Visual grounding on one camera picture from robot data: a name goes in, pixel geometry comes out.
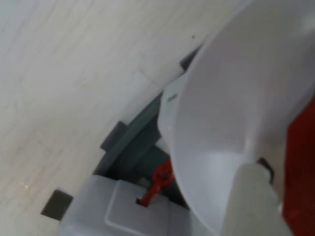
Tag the white round plate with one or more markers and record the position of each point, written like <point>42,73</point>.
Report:
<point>233,98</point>

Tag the white toy train wagon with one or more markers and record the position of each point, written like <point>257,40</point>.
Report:
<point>98,209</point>

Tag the grey circular toy rail track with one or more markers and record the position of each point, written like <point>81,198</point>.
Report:
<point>137,137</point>

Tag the red tuna sushi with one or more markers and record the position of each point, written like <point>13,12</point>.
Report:
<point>302,159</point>

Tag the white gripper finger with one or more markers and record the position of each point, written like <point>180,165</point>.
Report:
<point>251,209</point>

